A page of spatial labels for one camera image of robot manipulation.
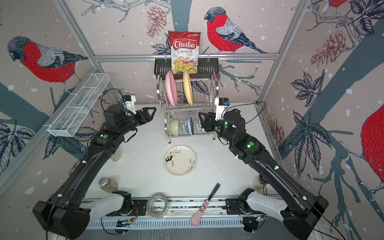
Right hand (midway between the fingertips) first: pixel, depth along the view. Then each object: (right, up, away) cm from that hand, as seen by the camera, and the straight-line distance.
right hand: (198, 115), depth 65 cm
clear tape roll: (-23, -45, +4) cm, 51 cm away
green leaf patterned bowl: (+2, -10, +28) cm, 30 cm away
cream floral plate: (-11, -28, +26) cm, 40 cm away
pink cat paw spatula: (-1, -49, +4) cm, 50 cm away
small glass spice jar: (-45, -35, +8) cm, 58 cm away
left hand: (-23, +3, +5) cm, 23 cm away
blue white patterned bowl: (-5, -7, +25) cm, 27 cm away
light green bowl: (-15, -7, +25) cm, 30 cm away
